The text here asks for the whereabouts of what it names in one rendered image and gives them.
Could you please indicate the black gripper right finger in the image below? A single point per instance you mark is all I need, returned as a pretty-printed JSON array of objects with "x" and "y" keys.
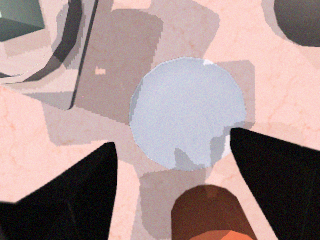
[{"x": 284, "y": 179}]

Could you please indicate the pale grey round dish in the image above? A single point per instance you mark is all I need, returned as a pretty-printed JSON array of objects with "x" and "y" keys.
[{"x": 182, "y": 111}]

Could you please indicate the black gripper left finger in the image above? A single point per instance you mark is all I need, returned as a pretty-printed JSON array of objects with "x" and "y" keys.
[{"x": 76, "y": 205}]

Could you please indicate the orange-brown cylinder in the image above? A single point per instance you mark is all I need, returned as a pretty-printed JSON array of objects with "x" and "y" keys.
[{"x": 209, "y": 212}]

